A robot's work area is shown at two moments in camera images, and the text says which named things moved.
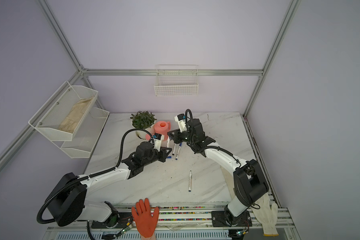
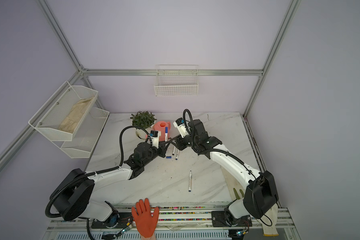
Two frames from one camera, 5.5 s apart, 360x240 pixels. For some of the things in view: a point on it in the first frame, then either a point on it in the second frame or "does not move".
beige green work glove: [229, 178] does not move
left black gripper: [162, 152] → [163, 150]
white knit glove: [267, 214] does not move
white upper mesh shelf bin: [60, 117] does not move
